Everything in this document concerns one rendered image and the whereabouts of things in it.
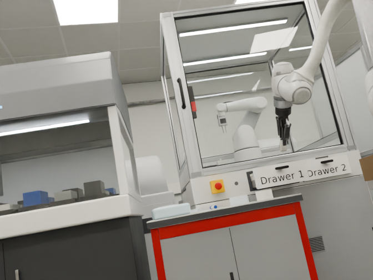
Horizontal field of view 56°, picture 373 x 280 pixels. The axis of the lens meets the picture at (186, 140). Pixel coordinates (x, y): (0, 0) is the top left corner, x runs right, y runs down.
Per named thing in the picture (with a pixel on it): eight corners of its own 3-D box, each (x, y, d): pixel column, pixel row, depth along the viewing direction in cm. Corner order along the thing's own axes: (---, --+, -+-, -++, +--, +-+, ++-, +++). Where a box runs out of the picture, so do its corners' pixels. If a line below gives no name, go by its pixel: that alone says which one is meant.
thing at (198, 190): (365, 173, 206) (358, 149, 209) (194, 204, 195) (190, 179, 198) (302, 186, 298) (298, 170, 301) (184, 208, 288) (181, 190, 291)
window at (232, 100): (342, 144, 210) (303, 2, 229) (202, 168, 202) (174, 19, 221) (342, 144, 211) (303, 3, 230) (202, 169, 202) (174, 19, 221)
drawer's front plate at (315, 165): (352, 173, 204) (347, 154, 206) (304, 181, 201) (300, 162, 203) (350, 173, 205) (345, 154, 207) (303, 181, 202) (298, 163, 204)
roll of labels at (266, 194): (275, 198, 148) (273, 188, 149) (259, 200, 148) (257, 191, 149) (271, 198, 155) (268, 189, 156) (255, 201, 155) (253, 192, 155)
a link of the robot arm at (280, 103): (287, 91, 173) (287, 103, 175) (270, 94, 171) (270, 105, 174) (296, 95, 164) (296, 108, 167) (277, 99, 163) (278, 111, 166)
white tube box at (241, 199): (248, 202, 166) (246, 194, 167) (230, 205, 167) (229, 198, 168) (248, 202, 178) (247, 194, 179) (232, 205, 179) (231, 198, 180)
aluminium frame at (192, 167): (358, 149, 208) (314, -7, 229) (190, 179, 198) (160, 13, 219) (298, 170, 301) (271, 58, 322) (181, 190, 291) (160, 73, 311)
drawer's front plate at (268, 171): (310, 179, 187) (305, 159, 189) (257, 189, 184) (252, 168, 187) (308, 180, 189) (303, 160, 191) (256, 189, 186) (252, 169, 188)
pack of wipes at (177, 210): (187, 214, 148) (185, 203, 149) (191, 213, 139) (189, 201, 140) (152, 220, 145) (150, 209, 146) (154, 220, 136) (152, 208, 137)
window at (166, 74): (188, 154, 205) (164, 21, 222) (187, 154, 205) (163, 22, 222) (181, 172, 290) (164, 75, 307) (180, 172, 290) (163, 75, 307)
